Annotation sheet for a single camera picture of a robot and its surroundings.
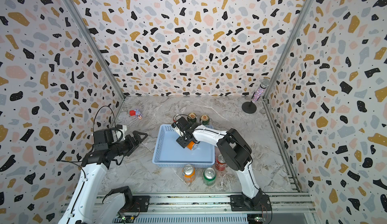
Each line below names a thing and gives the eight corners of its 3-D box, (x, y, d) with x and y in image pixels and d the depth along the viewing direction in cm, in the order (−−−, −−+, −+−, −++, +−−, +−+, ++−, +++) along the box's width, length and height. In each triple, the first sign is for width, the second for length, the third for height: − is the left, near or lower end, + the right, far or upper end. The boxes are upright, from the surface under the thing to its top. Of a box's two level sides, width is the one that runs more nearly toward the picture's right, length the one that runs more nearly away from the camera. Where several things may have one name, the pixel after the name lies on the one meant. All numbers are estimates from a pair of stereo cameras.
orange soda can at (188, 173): (184, 182, 82) (182, 176, 74) (185, 170, 87) (183, 162, 78) (195, 182, 82) (194, 176, 74) (195, 170, 87) (194, 162, 78)
